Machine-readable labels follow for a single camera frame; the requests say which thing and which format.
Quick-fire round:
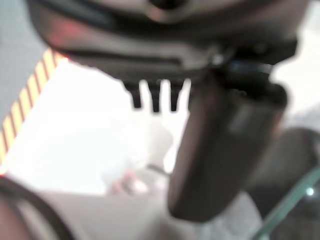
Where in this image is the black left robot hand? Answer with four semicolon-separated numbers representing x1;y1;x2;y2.
26;0;311;222

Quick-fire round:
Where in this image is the dark round object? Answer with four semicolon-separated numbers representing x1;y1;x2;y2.
246;126;317;221

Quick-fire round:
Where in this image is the glass table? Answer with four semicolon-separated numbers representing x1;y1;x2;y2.
254;164;320;240

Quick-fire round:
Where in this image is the yellow red striped floor tape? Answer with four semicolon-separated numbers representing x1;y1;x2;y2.
0;48;69;176

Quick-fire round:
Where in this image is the thick black cable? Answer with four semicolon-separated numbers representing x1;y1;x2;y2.
0;177;74;240

